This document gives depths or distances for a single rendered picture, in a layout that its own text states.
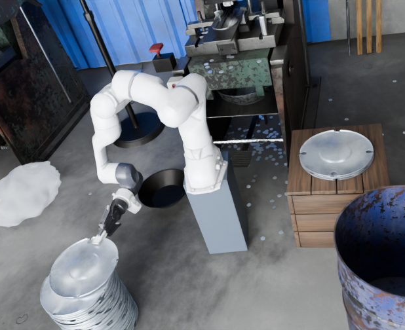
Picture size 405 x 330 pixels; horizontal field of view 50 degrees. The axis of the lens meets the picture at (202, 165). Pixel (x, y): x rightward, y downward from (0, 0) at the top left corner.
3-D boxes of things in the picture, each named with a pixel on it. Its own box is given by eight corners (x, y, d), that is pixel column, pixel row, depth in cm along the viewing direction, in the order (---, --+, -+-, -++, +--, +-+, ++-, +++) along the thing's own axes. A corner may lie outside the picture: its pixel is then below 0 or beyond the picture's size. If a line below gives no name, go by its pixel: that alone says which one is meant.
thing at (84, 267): (113, 291, 160) (112, 290, 159) (41, 304, 164) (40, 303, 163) (122, 232, 182) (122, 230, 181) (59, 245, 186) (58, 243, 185)
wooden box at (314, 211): (389, 248, 179) (390, 188, 158) (296, 247, 191) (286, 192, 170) (381, 181, 208) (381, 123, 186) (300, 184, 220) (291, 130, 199)
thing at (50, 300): (124, 258, 171) (124, 257, 171) (84, 324, 153) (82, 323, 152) (69, 247, 184) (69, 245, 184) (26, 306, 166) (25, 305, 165)
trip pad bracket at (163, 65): (180, 91, 218) (169, 55, 206) (163, 92, 221) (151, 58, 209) (184, 84, 222) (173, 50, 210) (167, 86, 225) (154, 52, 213)
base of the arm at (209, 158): (227, 190, 165) (218, 162, 156) (179, 196, 169) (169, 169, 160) (229, 153, 181) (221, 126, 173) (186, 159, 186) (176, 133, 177)
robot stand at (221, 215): (248, 250, 197) (226, 179, 169) (210, 254, 201) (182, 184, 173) (248, 220, 211) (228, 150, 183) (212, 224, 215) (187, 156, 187)
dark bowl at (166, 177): (184, 217, 224) (181, 207, 220) (134, 215, 235) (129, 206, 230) (200, 177, 245) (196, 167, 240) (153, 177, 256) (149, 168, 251)
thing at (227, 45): (237, 65, 195) (231, 38, 186) (208, 69, 200) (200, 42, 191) (248, 40, 212) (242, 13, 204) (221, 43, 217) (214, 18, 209)
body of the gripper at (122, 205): (117, 209, 200) (108, 224, 194) (110, 196, 195) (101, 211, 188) (131, 209, 197) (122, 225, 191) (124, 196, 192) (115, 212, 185)
